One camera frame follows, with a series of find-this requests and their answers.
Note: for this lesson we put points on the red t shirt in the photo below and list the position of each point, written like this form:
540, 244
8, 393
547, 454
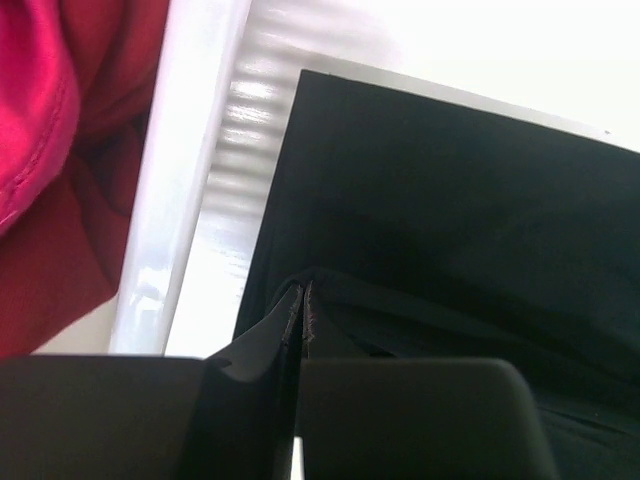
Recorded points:
63, 256

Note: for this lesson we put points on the black t shirt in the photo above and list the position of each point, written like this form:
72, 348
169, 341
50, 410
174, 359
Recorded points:
428, 229

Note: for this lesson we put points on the magenta t shirt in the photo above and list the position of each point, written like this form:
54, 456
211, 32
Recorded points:
39, 103

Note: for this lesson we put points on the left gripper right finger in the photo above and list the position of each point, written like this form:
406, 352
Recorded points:
323, 339

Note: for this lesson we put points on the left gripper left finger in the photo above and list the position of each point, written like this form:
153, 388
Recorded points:
248, 357

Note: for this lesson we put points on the white plastic basket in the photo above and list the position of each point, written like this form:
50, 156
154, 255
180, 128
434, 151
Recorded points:
225, 83

